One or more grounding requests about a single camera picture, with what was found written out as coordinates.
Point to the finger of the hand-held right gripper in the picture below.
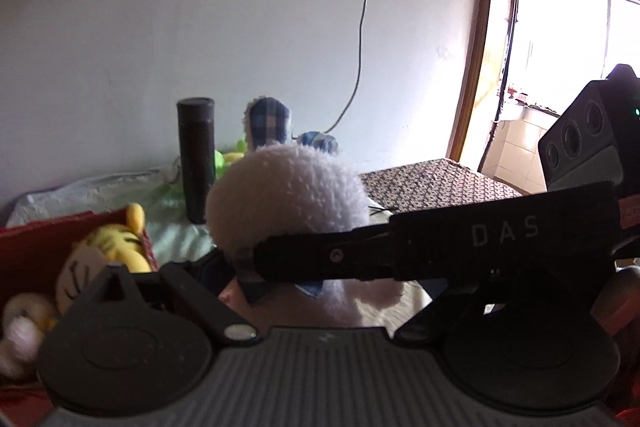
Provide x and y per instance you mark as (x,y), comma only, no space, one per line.
(325,257)

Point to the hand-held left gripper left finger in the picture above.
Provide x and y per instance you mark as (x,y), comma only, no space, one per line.
(200,302)

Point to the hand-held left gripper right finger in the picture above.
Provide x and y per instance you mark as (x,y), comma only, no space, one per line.
(425,314)

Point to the white plush bunny blue bow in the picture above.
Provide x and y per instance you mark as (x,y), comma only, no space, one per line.
(285,192)

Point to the red cardboard box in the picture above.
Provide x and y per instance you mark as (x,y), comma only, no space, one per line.
(35,252)

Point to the person's right hand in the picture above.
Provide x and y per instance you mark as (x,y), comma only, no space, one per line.
(620,302)

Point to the dark patterned cloth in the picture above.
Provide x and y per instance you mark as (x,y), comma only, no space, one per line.
(440,184)

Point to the yellow tiger plush toy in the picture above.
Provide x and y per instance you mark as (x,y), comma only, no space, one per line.
(110,247)

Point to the green frog plush toy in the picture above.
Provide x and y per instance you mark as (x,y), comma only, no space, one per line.
(227,157)

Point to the black thermos bottle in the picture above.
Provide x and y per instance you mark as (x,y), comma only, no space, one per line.
(196,157)

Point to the pale green blanket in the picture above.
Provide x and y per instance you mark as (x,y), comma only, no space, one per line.
(90,197)

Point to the tan plush toy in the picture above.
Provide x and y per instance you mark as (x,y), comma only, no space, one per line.
(25,332)

